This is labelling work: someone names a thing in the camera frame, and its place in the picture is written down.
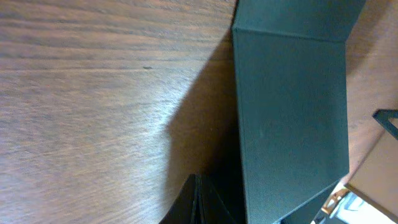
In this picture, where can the black box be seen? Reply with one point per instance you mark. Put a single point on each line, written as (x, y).
(290, 67)

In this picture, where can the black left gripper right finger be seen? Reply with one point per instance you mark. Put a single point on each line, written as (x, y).
(211, 207)

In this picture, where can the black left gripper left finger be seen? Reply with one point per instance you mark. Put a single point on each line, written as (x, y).
(184, 208)

